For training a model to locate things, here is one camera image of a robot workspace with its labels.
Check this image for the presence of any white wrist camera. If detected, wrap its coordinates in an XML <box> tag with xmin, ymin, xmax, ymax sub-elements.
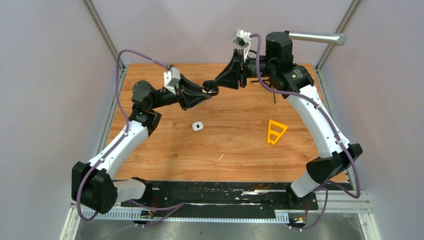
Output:
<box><xmin>232</xmin><ymin>28</ymin><xmax>252</xmax><ymax>62</ymax></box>
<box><xmin>163</xmin><ymin>67</ymin><xmax>181</xmax><ymax>95</ymax></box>

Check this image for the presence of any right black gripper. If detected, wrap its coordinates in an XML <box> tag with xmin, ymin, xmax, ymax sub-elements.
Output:
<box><xmin>214</xmin><ymin>48</ymin><xmax>276</xmax><ymax>89</ymax></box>

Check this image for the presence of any yellow triangular plastic piece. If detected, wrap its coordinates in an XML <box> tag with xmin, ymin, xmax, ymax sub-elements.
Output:
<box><xmin>266</xmin><ymin>119</ymin><xmax>289</xmax><ymax>145</ymax></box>

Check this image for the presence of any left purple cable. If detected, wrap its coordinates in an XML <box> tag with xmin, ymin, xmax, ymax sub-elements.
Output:
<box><xmin>76</xmin><ymin>48</ymin><xmax>173</xmax><ymax>223</ymax></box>

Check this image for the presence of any black earbud charging case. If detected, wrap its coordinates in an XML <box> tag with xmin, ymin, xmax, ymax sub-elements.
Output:
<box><xmin>202</xmin><ymin>80</ymin><xmax>220</xmax><ymax>97</ymax></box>

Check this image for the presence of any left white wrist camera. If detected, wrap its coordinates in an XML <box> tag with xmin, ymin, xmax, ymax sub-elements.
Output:
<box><xmin>163</xmin><ymin>67</ymin><xmax>181</xmax><ymax>95</ymax></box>

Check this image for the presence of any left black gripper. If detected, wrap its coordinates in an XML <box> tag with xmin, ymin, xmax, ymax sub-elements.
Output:
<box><xmin>150</xmin><ymin>73</ymin><xmax>212</xmax><ymax>111</ymax></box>

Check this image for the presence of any silver microphone tube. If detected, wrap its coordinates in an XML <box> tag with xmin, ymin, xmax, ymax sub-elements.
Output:
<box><xmin>285</xmin><ymin>31</ymin><xmax>347</xmax><ymax>46</ymax></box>

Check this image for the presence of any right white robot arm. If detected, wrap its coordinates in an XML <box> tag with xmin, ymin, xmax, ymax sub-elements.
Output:
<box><xmin>203</xmin><ymin>29</ymin><xmax>363</xmax><ymax>209</ymax></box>

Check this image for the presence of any black tripod stand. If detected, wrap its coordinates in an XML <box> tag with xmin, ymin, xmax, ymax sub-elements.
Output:
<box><xmin>250</xmin><ymin>78</ymin><xmax>276</xmax><ymax>104</ymax></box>

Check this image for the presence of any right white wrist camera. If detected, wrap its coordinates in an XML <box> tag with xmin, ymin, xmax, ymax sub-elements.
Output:
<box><xmin>232</xmin><ymin>28</ymin><xmax>252</xmax><ymax>62</ymax></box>

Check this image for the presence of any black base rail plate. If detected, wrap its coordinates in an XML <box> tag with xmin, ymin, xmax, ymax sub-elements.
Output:
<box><xmin>112</xmin><ymin>179</ymin><xmax>332</xmax><ymax>223</ymax></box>

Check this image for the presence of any white earbud charging case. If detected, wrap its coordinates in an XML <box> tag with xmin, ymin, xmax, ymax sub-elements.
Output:
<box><xmin>192</xmin><ymin>121</ymin><xmax>204</xmax><ymax>132</ymax></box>

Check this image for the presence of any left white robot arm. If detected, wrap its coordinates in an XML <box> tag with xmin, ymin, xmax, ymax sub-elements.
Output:
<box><xmin>71</xmin><ymin>74</ymin><xmax>219</xmax><ymax>214</ymax></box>

